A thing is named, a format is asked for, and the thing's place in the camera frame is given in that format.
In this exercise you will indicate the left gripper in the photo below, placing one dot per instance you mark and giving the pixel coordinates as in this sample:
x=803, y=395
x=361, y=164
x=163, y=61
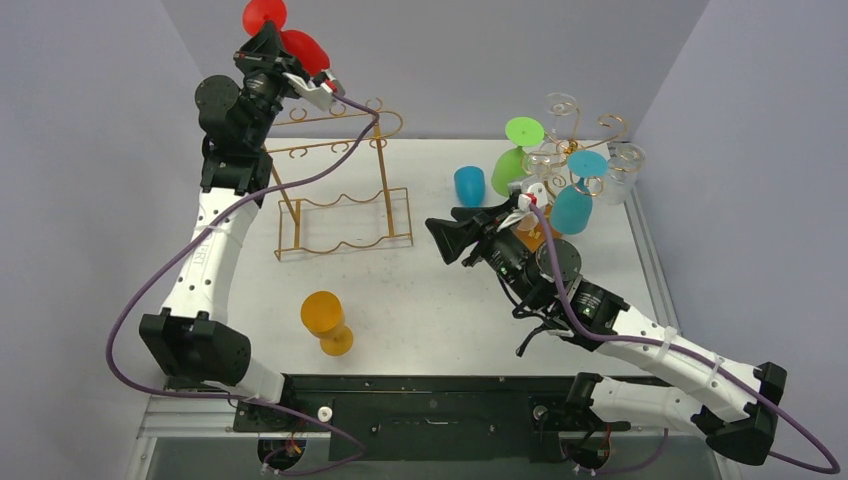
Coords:
x=264, y=49

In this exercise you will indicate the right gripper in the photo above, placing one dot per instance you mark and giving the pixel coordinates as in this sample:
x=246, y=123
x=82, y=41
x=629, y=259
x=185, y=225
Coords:
x=480, y=237

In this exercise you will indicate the red plastic goblet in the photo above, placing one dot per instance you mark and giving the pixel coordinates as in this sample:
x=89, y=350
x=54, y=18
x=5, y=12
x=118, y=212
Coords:
x=257, y=13

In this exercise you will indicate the blue plastic goblet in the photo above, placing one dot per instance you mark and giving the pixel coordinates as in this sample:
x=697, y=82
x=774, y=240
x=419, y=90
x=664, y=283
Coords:
x=573, y=204
x=470, y=187

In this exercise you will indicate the gold hook rack wooden base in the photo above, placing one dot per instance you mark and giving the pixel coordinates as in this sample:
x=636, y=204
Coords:
x=616, y=128

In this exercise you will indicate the green plastic goblet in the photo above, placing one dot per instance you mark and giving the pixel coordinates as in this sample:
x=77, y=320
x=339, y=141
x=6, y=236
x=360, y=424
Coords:
x=522, y=132

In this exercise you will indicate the small clear front wine glass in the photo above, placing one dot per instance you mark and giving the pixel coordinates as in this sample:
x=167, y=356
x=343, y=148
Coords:
x=565, y=114

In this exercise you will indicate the tall gold wire glass rack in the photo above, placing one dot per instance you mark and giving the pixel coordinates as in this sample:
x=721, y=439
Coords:
x=395, y=201

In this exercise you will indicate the clear patterned wine glass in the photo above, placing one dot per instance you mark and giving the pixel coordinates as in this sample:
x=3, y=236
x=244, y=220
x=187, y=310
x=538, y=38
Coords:
x=626, y=159

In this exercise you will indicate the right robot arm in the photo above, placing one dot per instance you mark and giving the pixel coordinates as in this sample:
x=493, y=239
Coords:
x=733, y=406

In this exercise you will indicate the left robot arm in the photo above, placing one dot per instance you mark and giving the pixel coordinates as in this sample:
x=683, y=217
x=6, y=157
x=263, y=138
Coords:
x=190, y=338

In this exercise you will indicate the orange plastic goblet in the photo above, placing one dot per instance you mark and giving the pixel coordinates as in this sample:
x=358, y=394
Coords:
x=323, y=316

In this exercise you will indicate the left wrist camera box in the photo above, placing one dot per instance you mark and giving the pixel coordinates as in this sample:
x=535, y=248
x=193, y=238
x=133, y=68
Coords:
x=322, y=91

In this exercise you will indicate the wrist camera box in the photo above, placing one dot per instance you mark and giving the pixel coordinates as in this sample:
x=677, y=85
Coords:
x=528, y=193
x=322, y=91

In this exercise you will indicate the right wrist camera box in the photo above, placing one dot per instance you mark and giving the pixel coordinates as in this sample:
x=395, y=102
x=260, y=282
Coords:
x=528, y=193

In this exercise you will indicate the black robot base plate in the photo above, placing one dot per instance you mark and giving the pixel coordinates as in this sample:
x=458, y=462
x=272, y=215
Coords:
x=451, y=418

